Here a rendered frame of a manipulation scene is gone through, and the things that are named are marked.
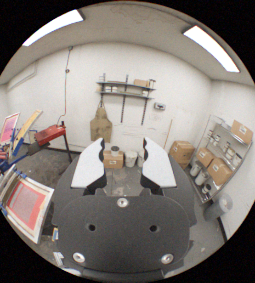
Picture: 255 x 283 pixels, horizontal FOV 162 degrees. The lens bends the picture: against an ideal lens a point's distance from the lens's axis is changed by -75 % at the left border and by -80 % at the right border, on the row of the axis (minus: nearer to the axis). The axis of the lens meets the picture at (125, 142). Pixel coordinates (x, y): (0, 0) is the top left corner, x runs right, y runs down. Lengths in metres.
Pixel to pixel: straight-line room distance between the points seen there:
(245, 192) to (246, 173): 0.40
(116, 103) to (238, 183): 3.32
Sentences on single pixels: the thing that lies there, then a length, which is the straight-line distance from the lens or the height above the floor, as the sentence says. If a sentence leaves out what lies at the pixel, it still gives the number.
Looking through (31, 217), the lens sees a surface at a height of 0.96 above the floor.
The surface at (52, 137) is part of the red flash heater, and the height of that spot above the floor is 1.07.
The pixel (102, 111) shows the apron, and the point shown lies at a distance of 2.04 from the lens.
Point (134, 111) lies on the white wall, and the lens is 2.06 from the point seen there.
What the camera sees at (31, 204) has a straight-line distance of 1.10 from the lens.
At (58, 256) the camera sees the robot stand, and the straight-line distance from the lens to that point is 1.79.
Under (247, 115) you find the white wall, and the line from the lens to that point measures 2.64.
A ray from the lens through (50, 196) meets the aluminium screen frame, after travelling 0.96.
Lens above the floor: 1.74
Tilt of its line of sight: 30 degrees down
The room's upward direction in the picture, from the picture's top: 8 degrees clockwise
